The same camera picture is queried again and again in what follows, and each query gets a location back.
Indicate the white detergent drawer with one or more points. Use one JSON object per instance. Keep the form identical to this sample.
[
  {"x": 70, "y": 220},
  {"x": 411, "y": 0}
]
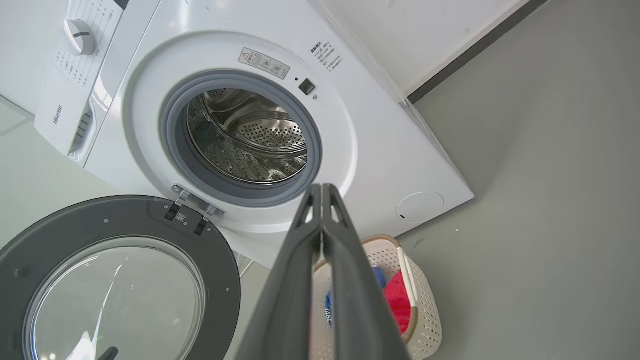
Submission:
[{"x": 55, "y": 135}]

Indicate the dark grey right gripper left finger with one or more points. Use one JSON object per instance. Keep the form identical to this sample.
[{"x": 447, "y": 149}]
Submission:
[{"x": 287, "y": 300}]

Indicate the white round control knob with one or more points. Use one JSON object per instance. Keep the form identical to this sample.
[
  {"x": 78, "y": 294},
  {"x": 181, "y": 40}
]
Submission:
[{"x": 79, "y": 37}]

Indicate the rectangular warning label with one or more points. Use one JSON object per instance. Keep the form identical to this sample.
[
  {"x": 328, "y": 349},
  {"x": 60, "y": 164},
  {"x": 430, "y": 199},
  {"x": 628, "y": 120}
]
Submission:
[{"x": 264, "y": 63}]

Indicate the metal door hinge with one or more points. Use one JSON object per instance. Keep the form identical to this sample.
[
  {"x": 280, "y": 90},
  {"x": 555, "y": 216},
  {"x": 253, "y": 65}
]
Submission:
[{"x": 197, "y": 200}]

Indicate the red garment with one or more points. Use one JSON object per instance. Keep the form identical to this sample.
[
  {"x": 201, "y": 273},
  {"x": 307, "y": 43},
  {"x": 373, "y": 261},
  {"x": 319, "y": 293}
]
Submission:
[{"x": 397, "y": 300}]

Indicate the round white filter cover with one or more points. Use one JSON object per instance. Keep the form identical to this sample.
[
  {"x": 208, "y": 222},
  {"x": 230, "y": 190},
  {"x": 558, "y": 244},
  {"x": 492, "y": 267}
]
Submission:
[{"x": 420, "y": 207}]

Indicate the white front-load washing machine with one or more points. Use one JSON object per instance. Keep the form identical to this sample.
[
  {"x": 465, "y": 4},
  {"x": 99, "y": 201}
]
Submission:
[{"x": 380, "y": 150}]

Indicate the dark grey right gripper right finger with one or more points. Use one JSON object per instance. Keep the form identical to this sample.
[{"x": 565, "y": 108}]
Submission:
[{"x": 360, "y": 305}]

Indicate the blue garment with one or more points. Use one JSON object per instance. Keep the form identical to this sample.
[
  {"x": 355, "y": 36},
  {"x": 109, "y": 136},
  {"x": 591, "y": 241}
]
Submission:
[{"x": 328, "y": 307}]

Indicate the black display panel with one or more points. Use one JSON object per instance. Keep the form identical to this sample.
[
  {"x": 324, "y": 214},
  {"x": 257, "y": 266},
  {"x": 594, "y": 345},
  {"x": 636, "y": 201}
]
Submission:
[{"x": 121, "y": 3}]

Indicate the black round washer door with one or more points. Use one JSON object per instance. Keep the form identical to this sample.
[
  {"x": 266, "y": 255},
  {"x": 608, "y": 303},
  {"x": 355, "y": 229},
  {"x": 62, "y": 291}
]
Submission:
[{"x": 65, "y": 225}]

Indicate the black door latch socket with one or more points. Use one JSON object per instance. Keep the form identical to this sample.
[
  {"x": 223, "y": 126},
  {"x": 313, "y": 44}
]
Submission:
[{"x": 307, "y": 86}]

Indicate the beige perforated laundry basket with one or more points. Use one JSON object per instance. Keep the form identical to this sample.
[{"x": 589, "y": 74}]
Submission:
[{"x": 425, "y": 310}]

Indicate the steel perforated drum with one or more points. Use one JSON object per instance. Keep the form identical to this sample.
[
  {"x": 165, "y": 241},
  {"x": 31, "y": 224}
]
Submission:
[{"x": 250, "y": 145}]

